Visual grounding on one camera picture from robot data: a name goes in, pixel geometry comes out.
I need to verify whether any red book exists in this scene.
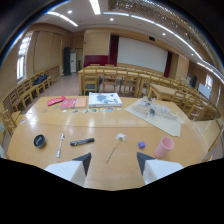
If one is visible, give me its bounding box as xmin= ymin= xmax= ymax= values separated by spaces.
xmin=60 ymin=96 xmax=88 ymax=110

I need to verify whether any wooden chair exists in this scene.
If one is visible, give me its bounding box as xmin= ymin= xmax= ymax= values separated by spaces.
xmin=81 ymin=67 xmax=100 ymax=97
xmin=121 ymin=70 xmax=140 ymax=98
xmin=100 ymin=68 xmax=119 ymax=94

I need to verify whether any black marker pen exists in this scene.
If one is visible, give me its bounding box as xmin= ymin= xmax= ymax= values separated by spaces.
xmin=69 ymin=137 xmax=96 ymax=147

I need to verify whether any pink package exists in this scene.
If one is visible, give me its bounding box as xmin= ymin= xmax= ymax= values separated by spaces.
xmin=46 ymin=95 xmax=67 ymax=107

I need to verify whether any beige sheet with clutter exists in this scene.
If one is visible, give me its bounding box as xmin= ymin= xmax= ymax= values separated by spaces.
xmin=125 ymin=97 xmax=183 ymax=138

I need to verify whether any black cabinet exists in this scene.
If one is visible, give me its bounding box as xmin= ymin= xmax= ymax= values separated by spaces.
xmin=63 ymin=46 xmax=72 ymax=77

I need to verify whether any white projection screen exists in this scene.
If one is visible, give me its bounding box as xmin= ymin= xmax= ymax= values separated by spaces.
xmin=116 ymin=36 xmax=169 ymax=74

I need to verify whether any white artificial flower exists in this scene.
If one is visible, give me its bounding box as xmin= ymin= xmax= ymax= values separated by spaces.
xmin=106 ymin=132 xmax=127 ymax=164

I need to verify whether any pink plastic cup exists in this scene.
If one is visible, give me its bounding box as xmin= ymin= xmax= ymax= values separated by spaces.
xmin=153 ymin=136 xmax=175 ymax=159

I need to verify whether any white book with dark picture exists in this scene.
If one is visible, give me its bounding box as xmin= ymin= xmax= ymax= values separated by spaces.
xmin=87 ymin=91 xmax=123 ymax=108

